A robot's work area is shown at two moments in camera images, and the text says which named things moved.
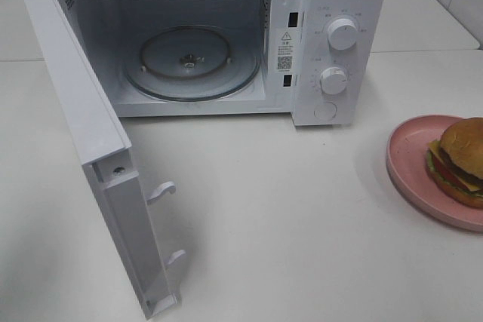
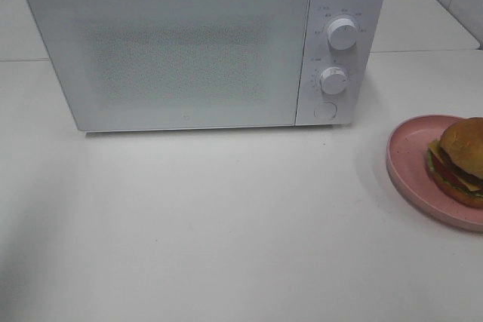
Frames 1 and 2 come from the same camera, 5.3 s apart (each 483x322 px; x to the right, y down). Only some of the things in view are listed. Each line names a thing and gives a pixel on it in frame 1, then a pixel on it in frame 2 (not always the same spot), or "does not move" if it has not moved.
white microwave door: x=106 y=151 to x=139 y=53
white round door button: x=325 y=111 does not move
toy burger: x=455 y=161 does not move
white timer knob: x=333 y=81 does not move
